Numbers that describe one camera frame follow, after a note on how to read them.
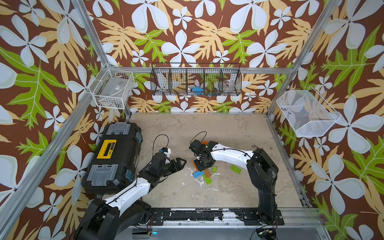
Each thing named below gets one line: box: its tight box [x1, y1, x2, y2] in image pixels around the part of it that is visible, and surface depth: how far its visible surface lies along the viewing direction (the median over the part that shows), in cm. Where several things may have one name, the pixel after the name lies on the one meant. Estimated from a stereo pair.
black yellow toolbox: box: [81, 122, 143, 195], surface depth 78 cm
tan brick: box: [204, 169, 212, 178], surface depth 90 cm
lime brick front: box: [202, 174, 213, 185], surface depth 88 cm
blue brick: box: [193, 171, 205, 179], surface depth 89 cm
